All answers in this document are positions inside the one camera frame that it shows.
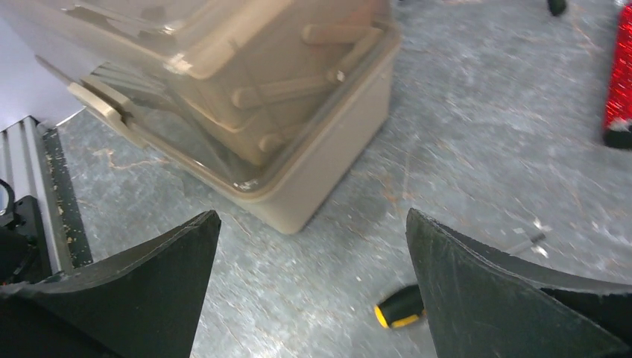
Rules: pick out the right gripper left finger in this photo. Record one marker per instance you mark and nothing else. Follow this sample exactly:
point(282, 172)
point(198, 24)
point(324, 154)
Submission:
point(145, 301)

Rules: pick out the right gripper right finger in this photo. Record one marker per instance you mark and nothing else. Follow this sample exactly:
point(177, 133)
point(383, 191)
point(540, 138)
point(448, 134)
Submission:
point(484, 302)

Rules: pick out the translucent brown plastic toolbox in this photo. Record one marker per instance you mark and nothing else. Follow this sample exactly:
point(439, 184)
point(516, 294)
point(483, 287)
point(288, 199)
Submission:
point(267, 102)

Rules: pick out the yellow black screwdriver small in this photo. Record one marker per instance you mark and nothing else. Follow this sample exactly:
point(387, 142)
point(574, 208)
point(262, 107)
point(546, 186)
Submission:
point(403, 307)

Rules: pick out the red glitter flashlight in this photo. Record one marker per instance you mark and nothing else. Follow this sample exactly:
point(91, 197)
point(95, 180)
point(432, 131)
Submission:
point(616, 125)

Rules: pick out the aluminium frame rail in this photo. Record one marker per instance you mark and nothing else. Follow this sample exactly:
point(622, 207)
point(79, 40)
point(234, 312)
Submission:
point(42, 231)

